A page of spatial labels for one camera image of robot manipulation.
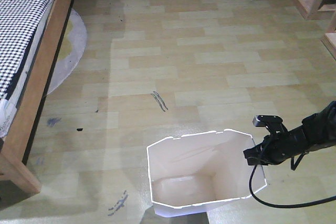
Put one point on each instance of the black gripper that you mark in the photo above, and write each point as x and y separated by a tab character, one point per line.
276	148

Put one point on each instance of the white plastic trash bin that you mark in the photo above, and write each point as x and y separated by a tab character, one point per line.
199	172

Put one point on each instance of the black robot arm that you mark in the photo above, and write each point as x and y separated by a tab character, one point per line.
316	131

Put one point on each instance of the round grey rug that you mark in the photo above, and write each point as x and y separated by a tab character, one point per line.
71	50

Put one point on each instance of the black white checkered bedding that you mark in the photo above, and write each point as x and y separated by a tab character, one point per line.
22	26

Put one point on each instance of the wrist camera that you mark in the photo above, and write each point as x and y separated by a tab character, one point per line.
272	123

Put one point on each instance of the wooden bed frame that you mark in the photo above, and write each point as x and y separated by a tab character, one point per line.
14	144

